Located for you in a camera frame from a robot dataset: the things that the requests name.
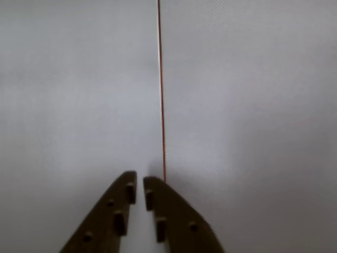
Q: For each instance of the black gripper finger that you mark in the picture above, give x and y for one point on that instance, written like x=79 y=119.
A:
x=179 y=224
x=105 y=224

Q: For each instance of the grey mat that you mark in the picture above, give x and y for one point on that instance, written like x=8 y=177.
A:
x=250 y=92
x=65 y=92

